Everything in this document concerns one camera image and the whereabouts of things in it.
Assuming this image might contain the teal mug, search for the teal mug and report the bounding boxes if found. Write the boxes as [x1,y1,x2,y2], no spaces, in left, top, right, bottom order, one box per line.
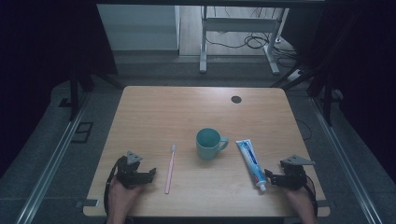
[195,127,230,161]

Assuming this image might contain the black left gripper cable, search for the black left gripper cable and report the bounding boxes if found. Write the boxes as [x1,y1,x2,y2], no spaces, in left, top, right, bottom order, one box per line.
[103,156,126,217]

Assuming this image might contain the black metal stand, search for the black metal stand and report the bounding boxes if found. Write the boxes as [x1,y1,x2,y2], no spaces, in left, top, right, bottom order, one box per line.
[68,60,124,122]
[270,60,335,127]

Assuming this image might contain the white panel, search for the white panel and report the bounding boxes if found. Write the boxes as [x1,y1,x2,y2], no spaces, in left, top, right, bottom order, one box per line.
[96,4,181,52]

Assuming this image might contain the dark curtain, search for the dark curtain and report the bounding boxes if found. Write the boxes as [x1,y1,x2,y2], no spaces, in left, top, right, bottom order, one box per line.
[279,0,396,175]
[0,0,119,178]

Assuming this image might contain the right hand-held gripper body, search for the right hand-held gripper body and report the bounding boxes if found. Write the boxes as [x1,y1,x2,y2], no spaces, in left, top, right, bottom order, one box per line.
[276,154,316,191]

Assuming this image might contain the white metal desk frame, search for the white metal desk frame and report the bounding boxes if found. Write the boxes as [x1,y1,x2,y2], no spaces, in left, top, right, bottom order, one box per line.
[199,5,290,76]

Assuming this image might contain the pink toothbrush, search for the pink toothbrush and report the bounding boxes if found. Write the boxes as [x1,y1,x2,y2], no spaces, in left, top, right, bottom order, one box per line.
[163,143,177,195]

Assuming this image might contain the white power strip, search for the white power strip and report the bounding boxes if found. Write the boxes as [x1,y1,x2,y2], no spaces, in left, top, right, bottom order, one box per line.
[289,69,304,82]

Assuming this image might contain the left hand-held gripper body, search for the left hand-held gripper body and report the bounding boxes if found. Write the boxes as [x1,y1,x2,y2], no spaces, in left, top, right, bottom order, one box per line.
[115,150,149,189]

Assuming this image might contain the person's right hand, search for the person's right hand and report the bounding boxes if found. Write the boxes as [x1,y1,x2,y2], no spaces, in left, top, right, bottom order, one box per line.
[281,186,314,218]

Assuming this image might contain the black floor cables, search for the black floor cables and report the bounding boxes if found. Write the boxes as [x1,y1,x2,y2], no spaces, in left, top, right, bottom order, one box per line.
[205,7,301,69]

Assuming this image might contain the blue and white toothpaste tube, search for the blue and white toothpaste tube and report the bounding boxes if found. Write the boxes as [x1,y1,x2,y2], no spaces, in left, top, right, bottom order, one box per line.
[235,138,268,192]

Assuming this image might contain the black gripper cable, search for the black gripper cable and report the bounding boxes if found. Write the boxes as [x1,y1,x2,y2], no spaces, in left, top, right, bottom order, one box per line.
[303,175,319,217]
[103,156,126,217]

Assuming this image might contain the metal floor rail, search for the metal floor rail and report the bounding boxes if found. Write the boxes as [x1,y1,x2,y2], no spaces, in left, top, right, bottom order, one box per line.
[14,92,92,224]
[309,96,376,224]

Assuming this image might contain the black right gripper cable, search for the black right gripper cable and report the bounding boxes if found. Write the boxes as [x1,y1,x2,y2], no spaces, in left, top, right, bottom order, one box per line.
[303,175,319,217]

